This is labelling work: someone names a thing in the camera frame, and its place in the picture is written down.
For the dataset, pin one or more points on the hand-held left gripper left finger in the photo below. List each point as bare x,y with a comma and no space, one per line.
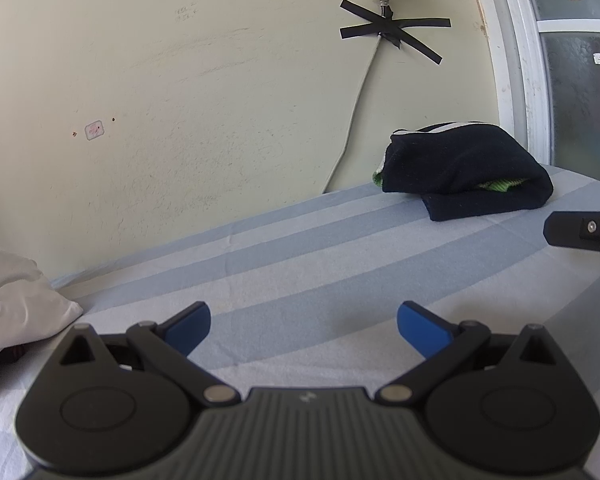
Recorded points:
190,328

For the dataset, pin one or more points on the frosted window pane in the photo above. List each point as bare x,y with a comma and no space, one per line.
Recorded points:
580,105

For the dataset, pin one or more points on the white crumpled cloth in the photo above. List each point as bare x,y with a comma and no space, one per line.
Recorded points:
15,300

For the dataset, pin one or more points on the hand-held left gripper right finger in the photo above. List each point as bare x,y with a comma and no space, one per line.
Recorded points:
422,328

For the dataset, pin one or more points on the white window frame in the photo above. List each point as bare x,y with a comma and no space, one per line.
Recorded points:
515,60

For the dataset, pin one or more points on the navy green striped knit sweater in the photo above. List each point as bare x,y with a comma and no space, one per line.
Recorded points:
460,170

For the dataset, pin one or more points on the pink wall sticker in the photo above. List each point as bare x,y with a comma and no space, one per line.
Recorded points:
94,130

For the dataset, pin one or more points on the black tape cross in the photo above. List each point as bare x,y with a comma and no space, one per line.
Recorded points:
385,27

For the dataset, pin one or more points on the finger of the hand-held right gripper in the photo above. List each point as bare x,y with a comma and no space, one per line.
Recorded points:
565,228

